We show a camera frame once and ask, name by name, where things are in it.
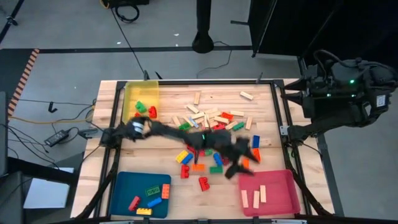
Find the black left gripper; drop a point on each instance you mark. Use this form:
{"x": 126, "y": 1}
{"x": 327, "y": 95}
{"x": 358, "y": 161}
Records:
{"x": 237, "y": 147}

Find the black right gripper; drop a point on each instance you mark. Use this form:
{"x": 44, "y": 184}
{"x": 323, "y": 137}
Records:
{"x": 317, "y": 93}

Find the red toy brick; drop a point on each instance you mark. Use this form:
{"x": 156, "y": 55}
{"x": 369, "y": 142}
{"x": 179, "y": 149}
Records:
{"x": 225, "y": 161}
{"x": 134, "y": 203}

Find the blue toy brick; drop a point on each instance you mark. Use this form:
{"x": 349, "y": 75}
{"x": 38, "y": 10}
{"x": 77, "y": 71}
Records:
{"x": 256, "y": 141}
{"x": 217, "y": 159}
{"x": 154, "y": 202}
{"x": 187, "y": 159}

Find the red chunky toy block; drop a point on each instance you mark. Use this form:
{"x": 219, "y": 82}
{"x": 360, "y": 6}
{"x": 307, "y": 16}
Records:
{"x": 203, "y": 184}
{"x": 137, "y": 115}
{"x": 184, "y": 171}
{"x": 219, "y": 127}
{"x": 189, "y": 149}
{"x": 152, "y": 112}
{"x": 201, "y": 152}

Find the green printed toy brick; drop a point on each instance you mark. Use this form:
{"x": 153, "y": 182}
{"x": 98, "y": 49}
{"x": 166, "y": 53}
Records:
{"x": 152, "y": 190}

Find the yellow toy brick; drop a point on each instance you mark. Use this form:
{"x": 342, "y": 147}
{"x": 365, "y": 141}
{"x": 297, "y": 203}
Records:
{"x": 181, "y": 156}
{"x": 144, "y": 211}

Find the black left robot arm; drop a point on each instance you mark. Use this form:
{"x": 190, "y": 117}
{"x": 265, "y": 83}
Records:
{"x": 174, "y": 132}

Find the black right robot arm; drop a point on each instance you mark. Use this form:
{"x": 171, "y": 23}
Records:
{"x": 351, "y": 102}

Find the pile of mixed toy blocks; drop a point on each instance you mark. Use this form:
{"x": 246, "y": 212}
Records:
{"x": 199, "y": 82}

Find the pink plastic bin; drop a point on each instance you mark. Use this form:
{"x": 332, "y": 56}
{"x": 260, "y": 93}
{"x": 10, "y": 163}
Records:
{"x": 280, "y": 186}

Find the red-orange toy brick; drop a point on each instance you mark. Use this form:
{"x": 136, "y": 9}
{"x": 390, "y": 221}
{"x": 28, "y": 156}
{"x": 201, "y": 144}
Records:
{"x": 227, "y": 116}

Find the wooden block blue side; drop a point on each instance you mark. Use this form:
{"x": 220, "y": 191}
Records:
{"x": 194, "y": 122}

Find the blue plastic bin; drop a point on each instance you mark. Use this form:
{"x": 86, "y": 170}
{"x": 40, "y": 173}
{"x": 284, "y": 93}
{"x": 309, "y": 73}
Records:
{"x": 124, "y": 186}

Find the yellow translucent plastic bin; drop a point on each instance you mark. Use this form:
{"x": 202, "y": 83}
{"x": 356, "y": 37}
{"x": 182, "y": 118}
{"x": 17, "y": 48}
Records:
{"x": 141, "y": 93}

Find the black power adapter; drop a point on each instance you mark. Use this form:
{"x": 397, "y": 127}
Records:
{"x": 56, "y": 137}

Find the black equipment case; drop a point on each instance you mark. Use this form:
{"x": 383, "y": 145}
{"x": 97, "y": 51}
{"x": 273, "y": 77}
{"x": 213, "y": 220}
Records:
{"x": 124, "y": 2}

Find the white board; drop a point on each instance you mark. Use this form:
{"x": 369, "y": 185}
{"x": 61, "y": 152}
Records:
{"x": 46, "y": 194}

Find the small black hook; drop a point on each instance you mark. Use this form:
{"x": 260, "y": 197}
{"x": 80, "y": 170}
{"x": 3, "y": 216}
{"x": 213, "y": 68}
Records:
{"x": 50, "y": 107}

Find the orange black hazard tape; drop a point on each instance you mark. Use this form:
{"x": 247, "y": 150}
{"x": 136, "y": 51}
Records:
{"x": 23, "y": 81}

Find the black tripod leg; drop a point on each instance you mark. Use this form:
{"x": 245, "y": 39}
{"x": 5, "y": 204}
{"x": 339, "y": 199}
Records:
{"x": 11, "y": 20}

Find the silver metal bracket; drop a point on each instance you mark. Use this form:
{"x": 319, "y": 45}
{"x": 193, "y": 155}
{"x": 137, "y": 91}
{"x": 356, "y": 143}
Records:
{"x": 283, "y": 130}

